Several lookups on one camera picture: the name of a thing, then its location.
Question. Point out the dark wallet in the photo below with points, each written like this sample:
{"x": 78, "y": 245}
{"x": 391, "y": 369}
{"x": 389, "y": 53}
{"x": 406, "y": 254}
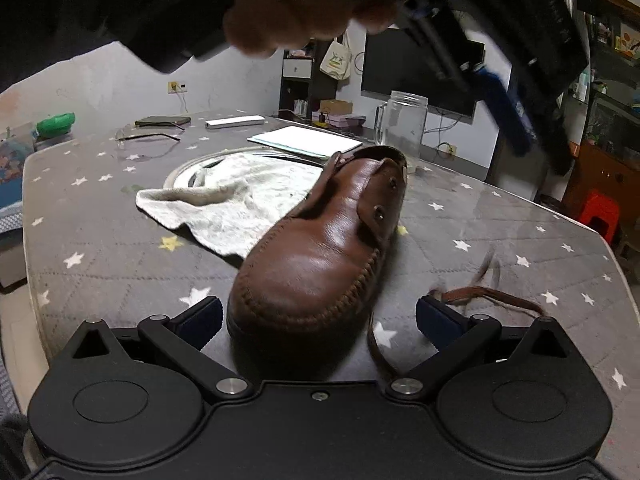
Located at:
{"x": 162, "y": 121}

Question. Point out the brown shoelace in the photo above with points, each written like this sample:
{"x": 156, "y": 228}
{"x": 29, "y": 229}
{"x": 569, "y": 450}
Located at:
{"x": 500, "y": 296}

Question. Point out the white cloth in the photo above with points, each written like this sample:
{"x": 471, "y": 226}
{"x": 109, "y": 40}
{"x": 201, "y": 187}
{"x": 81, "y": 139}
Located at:
{"x": 225, "y": 210}

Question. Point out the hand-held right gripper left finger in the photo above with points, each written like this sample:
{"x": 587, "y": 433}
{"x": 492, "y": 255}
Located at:
{"x": 202, "y": 317}

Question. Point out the wall power outlet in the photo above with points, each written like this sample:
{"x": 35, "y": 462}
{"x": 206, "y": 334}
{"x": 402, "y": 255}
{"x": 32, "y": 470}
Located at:
{"x": 177, "y": 86}
{"x": 448, "y": 150}

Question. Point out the person's left hand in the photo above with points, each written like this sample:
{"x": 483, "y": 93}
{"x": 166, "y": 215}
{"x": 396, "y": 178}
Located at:
{"x": 300, "y": 15}

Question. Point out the red plastic stool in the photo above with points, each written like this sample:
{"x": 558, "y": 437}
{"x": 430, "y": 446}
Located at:
{"x": 600, "y": 205}

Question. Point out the slim white box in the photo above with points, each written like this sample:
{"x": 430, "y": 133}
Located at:
{"x": 235, "y": 121}

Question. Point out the brown leather shoe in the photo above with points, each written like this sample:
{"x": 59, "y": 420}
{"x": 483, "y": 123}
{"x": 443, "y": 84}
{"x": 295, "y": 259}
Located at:
{"x": 310, "y": 270}

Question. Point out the cardboard box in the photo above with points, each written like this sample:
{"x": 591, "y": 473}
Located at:
{"x": 335, "y": 106}

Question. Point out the eyeglasses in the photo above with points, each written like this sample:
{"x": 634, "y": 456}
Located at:
{"x": 155, "y": 134}

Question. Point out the clear glass jar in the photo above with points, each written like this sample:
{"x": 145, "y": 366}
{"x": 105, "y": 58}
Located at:
{"x": 402, "y": 130}

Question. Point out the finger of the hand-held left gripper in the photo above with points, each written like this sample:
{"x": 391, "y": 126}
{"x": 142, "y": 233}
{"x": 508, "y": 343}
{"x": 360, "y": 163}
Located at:
{"x": 507, "y": 110}
{"x": 440, "y": 50}

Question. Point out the white notebook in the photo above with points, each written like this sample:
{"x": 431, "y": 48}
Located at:
{"x": 300, "y": 140}

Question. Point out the colourful printed box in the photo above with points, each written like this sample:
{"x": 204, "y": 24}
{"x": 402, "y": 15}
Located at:
{"x": 15, "y": 170}

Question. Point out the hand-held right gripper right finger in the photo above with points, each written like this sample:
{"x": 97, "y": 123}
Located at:
{"x": 440, "y": 325}

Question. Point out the orange wooden cabinet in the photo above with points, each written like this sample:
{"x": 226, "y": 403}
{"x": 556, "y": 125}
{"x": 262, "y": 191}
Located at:
{"x": 600, "y": 170}

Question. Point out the white tote bag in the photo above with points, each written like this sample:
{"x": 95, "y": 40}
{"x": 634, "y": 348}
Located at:
{"x": 336, "y": 62}

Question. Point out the black television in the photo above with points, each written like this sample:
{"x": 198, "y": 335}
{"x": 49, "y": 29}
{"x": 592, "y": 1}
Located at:
{"x": 395, "y": 70}

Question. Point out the dark wall shelf unit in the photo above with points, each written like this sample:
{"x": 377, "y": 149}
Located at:
{"x": 287, "y": 95}

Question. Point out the green plastic lid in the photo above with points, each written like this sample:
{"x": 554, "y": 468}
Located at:
{"x": 55, "y": 125}

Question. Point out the dark glass display shelf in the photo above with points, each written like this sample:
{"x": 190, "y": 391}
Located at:
{"x": 582, "y": 90}

